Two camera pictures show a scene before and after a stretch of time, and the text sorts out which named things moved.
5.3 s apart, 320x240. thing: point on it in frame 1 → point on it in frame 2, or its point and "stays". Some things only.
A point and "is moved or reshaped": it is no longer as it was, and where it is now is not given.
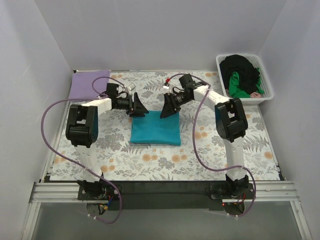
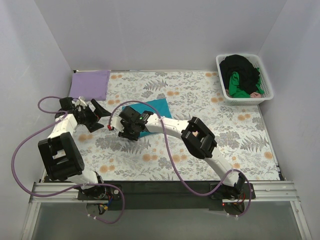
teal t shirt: [152, 129] is moved or reshaped
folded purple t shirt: [81, 86] stays
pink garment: [255, 95] stays
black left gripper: [166, 195] stays
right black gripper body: [171, 102] → [127, 125]
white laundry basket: [268, 94] stays
